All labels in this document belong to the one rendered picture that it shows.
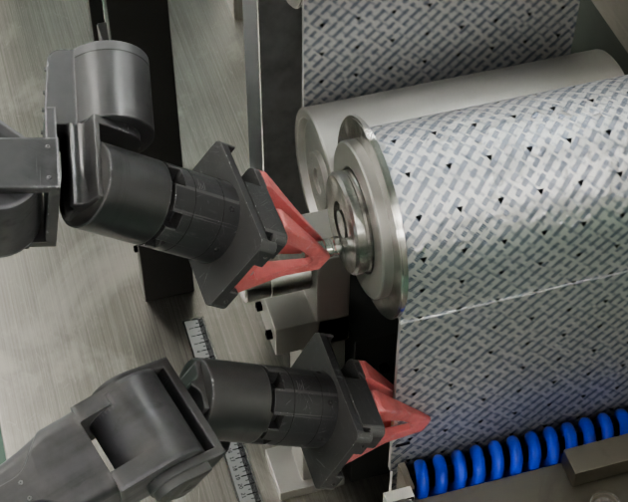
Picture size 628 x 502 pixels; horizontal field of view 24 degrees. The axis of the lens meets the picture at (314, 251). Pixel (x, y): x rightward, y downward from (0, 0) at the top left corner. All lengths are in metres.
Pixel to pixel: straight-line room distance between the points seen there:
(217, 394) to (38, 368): 0.43
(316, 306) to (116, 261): 0.43
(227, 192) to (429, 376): 0.23
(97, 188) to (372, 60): 0.35
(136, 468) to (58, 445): 0.05
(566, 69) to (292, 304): 0.29
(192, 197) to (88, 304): 0.53
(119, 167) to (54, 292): 0.57
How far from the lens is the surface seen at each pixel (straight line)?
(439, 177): 0.98
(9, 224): 0.91
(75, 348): 1.42
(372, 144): 0.98
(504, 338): 1.08
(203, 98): 1.66
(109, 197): 0.90
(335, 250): 1.03
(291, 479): 1.30
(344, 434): 1.04
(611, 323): 1.12
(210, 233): 0.95
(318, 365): 1.08
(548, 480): 1.17
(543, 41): 1.23
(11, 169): 0.89
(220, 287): 0.96
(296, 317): 1.12
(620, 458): 1.17
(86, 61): 0.96
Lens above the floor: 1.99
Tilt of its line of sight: 47 degrees down
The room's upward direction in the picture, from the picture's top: straight up
